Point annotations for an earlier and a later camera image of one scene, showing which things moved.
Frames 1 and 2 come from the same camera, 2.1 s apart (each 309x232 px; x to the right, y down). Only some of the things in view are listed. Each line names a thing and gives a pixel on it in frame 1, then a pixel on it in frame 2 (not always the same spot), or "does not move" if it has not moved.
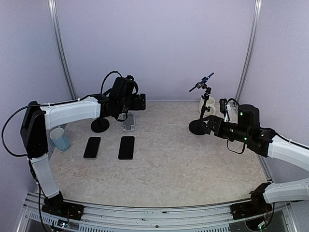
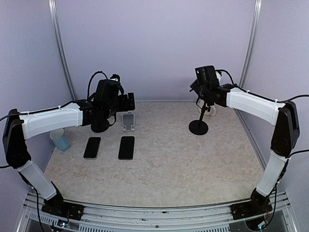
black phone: (91, 151) does not move
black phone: (126, 148) does not move
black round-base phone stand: (100, 125) does not move
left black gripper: (137, 106) → (125, 107)
